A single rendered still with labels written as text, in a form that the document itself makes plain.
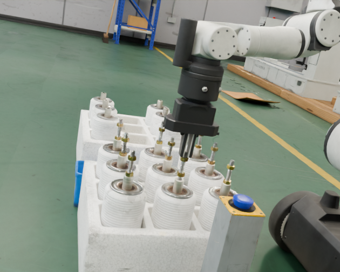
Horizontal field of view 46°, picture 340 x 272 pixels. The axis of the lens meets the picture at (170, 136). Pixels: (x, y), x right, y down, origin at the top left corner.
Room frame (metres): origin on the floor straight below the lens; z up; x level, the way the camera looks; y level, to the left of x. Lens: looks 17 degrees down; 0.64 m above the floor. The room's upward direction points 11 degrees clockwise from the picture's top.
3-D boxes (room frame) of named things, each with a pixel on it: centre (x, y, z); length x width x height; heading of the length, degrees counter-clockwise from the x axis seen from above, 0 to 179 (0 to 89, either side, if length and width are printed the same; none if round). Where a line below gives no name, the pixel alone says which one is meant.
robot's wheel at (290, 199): (1.13, -0.45, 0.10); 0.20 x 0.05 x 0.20; 105
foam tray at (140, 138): (1.48, 0.15, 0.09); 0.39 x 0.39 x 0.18; 16
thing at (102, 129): (1.34, 0.23, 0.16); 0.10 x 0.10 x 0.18
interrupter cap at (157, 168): (0.96, -0.01, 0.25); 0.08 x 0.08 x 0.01
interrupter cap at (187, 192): (0.84, -0.04, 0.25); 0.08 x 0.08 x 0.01
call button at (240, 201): (0.70, -0.16, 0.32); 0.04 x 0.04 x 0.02
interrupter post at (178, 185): (0.84, -0.04, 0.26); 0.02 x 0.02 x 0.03
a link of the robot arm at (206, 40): (0.83, -0.03, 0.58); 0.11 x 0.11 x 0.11; 24
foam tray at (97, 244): (0.96, -0.01, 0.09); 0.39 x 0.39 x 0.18; 16
